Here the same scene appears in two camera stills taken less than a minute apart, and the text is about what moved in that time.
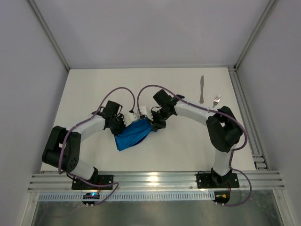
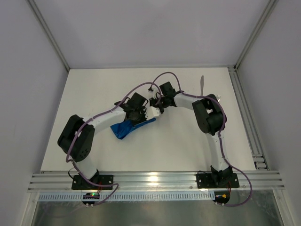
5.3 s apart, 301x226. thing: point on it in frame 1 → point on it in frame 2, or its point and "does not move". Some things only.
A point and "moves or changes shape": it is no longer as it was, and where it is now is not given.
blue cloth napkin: (133, 134) moves or changes shape
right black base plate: (210, 180) does not move
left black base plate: (77, 184) does not move
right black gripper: (156, 121) → (154, 101)
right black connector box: (222, 197) does not move
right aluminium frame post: (271, 5) does not move
